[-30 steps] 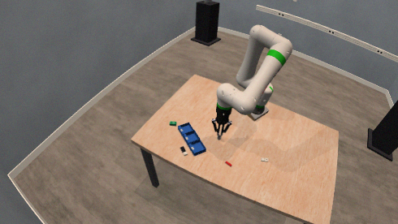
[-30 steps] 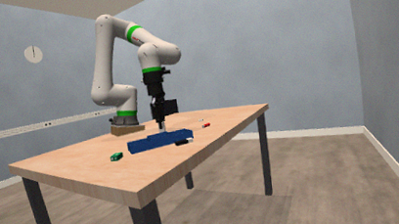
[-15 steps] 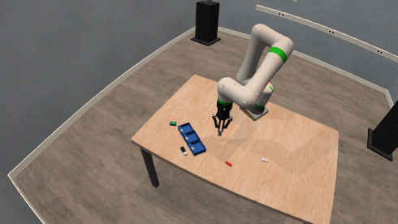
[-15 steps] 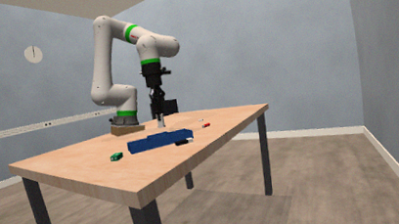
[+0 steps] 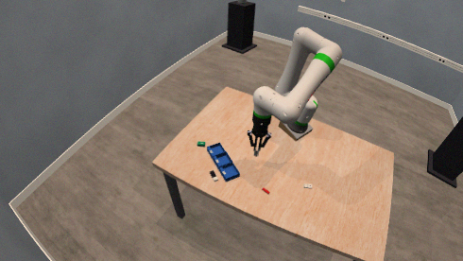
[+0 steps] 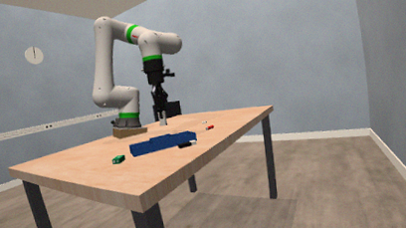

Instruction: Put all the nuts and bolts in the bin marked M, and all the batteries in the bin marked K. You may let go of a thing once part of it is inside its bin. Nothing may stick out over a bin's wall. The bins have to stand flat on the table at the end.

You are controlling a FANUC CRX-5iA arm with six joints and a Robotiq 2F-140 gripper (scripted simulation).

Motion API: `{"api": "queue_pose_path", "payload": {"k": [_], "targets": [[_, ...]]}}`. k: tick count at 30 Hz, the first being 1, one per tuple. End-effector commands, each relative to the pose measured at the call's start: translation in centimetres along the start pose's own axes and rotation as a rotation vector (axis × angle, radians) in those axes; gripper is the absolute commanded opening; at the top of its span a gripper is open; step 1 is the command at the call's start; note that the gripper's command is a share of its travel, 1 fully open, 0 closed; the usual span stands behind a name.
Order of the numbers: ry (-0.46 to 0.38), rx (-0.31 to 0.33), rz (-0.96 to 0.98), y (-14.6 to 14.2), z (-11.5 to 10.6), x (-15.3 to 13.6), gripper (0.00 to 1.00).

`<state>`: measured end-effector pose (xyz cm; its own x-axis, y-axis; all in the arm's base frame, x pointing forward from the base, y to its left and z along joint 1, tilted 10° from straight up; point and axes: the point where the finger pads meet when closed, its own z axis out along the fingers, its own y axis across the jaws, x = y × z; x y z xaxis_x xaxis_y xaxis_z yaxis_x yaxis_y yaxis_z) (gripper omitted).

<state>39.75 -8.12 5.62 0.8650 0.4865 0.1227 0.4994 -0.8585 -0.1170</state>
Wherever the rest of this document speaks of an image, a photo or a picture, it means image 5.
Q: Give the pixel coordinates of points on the blue rack of bins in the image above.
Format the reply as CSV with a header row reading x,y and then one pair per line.
x,y
223,162

